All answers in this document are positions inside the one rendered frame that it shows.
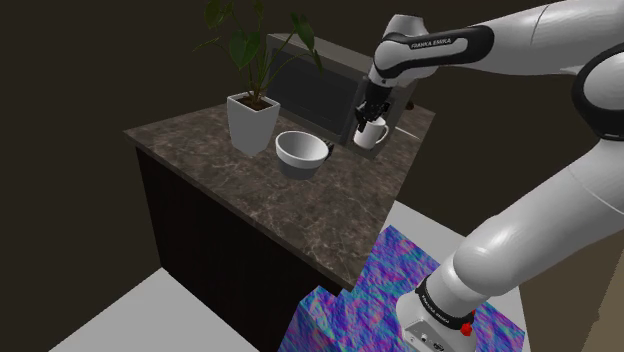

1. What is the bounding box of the white bowl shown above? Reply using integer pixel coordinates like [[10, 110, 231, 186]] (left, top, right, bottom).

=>
[[274, 130, 331, 182]]

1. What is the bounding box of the white mug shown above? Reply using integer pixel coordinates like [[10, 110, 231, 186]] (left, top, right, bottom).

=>
[[352, 116, 390, 150]]

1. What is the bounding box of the grey microwave oven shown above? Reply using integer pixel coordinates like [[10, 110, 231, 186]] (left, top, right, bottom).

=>
[[265, 32, 418, 160]]

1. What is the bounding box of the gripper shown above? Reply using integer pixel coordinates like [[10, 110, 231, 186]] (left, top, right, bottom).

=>
[[354, 81, 393, 134]]

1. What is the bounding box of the green plant in white pot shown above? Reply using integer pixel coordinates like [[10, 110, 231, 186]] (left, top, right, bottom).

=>
[[192, 0, 324, 158]]

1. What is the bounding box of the dark cabinet with marble top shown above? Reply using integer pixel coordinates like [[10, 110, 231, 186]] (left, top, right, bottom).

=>
[[123, 102, 437, 352]]

